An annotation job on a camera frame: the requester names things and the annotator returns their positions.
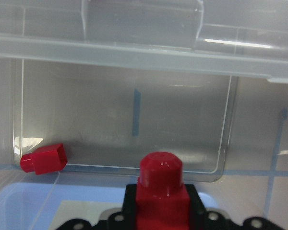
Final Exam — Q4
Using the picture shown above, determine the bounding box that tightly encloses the red block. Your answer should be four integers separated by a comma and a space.
136, 152, 191, 230
20, 143, 68, 175

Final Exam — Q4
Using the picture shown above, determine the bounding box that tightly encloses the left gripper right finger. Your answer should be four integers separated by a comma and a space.
186, 184, 206, 217

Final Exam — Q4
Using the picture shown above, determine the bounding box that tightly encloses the clear plastic storage box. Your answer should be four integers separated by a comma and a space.
0, 57, 240, 230

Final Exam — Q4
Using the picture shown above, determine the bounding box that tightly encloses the red block in box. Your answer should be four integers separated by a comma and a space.
20, 143, 68, 175

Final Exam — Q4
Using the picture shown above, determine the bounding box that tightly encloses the brown paper table cover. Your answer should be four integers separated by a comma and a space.
216, 79, 288, 230

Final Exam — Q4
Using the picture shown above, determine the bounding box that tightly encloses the clear plastic box lid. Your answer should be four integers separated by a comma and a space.
0, 0, 288, 84

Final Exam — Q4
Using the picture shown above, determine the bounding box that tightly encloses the blue plastic tray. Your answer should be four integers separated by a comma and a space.
0, 181, 219, 230

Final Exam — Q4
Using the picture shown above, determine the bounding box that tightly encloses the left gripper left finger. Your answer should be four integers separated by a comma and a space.
121, 184, 137, 222

